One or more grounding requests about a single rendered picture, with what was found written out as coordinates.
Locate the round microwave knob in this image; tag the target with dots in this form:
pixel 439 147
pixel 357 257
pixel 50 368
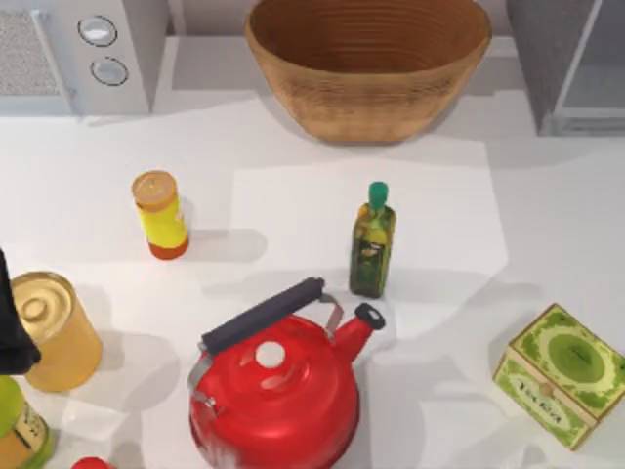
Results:
pixel 97 30
pixel 109 71

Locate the green bottle with label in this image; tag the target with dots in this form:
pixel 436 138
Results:
pixel 22 430

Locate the pale microwave oven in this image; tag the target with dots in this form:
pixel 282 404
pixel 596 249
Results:
pixel 49 58

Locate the brown woven basket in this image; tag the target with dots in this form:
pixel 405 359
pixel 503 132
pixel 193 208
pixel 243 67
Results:
pixel 366 83

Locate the red round object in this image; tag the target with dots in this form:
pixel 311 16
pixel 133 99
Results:
pixel 92 463

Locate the grey cabinet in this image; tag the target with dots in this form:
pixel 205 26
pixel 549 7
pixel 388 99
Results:
pixel 571 68

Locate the green and cream box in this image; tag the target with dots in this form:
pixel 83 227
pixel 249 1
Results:
pixel 561 378

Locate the gold tin can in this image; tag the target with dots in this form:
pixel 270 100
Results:
pixel 56 337

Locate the red kettle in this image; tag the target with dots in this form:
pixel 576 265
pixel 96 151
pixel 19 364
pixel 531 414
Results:
pixel 276 396

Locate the green oil bottle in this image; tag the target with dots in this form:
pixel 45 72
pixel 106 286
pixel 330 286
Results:
pixel 372 249

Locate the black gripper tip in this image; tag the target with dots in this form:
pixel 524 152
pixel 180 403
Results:
pixel 12 332

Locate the yellow and orange can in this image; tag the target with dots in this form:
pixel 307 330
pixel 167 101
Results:
pixel 161 217

